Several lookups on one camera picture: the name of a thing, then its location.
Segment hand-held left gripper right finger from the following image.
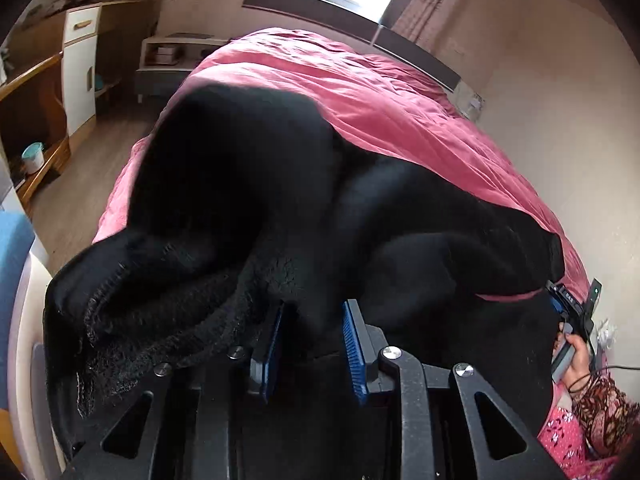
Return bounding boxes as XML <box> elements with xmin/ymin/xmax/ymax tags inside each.
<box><xmin>341</xmin><ymin>299</ymin><xmax>566</xmax><ymax>480</ymax></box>

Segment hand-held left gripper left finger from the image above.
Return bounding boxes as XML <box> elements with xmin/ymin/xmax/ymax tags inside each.
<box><xmin>62</xmin><ymin>302</ymin><xmax>288</xmax><ymax>480</ymax></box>

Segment black pants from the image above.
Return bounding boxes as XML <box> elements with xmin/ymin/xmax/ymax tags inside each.
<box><xmin>42</xmin><ymin>82</ymin><xmax>567</xmax><ymax>461</ymax></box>

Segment person's right forearm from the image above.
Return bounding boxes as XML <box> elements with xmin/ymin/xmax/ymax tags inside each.
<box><xmin>571</xmin><ymin>374</ymin><xmax>640</xmax><ymax>457</ymax></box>

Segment person's right hand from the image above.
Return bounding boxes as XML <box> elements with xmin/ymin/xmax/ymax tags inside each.
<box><xmin>563</xmin><ymin>334</ymin><xmax>594</xmax><ymax>392</ymax></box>

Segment white plug adapter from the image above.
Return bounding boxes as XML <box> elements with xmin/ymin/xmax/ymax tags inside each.
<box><xmin>597</xmin><ymin>319</ymin><xmax>619</xmax><ymax>352</ymax></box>

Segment pink floral clothing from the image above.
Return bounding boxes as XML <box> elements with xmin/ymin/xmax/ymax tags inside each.
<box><xmin>536</xmin><ymin>404</ymin><xmax>623</xmax><ymax>480</ymax></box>

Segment pink blanket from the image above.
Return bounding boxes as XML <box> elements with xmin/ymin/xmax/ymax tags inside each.
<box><xmin>92</xmin><ymin>27</ymin><xmax>601</xmax><ymax>311</ymax></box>

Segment blue cloth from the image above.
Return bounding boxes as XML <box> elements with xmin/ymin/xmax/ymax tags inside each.
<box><xmin>0</xmin><ymin>210</ymin><xmax>37</xmax><ymax>411</ymax></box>

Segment white nightstand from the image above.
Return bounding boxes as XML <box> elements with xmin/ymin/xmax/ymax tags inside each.
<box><xmin>135</xmin><ymin>34</ymin><xmax>231</xmax><ymax>103</ymax></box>

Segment teal bucket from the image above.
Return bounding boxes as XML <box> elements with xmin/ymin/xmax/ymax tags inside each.
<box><xmin>21</xmin><ymin>142</ymin><xmax>45</xmax><ymax>175</ymax></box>

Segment pink curtain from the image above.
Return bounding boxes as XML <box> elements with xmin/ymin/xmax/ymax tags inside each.
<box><xmin>390</xmin><ymin>0</ymin><xmax>482</xmax><ymax>47</ymax></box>

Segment white cabinet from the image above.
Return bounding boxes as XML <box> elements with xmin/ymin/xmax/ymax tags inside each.
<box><xmin>62</xmin><ymin>5</ymin><xmax>102</xmax><ymax>137</ymax></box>

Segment wooden shelf unit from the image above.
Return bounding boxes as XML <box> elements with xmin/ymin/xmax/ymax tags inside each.
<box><xmin>0</xmin><ymin>0</ymin><xmax>151</xmax><ymax>213</ymax></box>

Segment dark and white headboard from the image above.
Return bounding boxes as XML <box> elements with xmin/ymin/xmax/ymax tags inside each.
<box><xmin>159</xmin><ymin>0</ymin><xmax>487</xmax><ymax>122</ymax></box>

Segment white chair frame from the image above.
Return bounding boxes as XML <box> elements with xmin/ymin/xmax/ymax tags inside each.
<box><xmin>9</xmin><ymin>250</ymin><xmax>67</xmax><ymax>467</ymax></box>

